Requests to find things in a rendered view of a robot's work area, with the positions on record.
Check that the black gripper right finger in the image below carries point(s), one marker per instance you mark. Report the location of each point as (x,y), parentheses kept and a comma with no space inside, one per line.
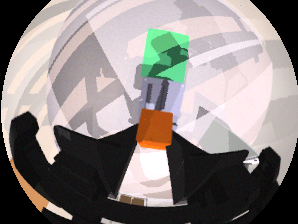
(190,167)

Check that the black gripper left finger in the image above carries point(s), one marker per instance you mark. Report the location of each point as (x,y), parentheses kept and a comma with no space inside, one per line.
(110,155)

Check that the orange l-shaped part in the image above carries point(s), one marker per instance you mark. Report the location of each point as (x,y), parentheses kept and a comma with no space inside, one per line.
(155,129)

